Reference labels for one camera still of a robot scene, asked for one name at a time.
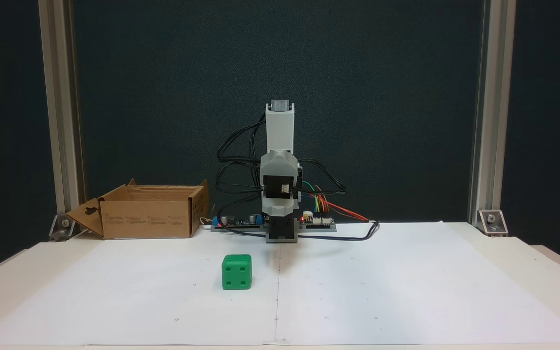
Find aluminium frame post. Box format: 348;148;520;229
469;0;516;227
38;0;86;229

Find brown cardboard box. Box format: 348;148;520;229
66;178;210;240

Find grey paddle gripper finger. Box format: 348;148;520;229
263;198;295;216

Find green die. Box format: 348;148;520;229
222;254;252;290

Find coloured jumper wire bundle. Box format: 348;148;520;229
301;181;332;217

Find small board white connectors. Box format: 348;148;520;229
301;211;334;225

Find grey board base plate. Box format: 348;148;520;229
210;223;337;233

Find black looped wrist cable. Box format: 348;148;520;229
296;158;348;196

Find blue circuit board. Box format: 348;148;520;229
212;211;267;228

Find metal corner bracket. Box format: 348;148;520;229
478;210;508;237
49;214;75;241

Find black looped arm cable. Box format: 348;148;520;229
216;114;267;229

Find black cable with red wires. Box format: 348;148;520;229
222;197;381;242

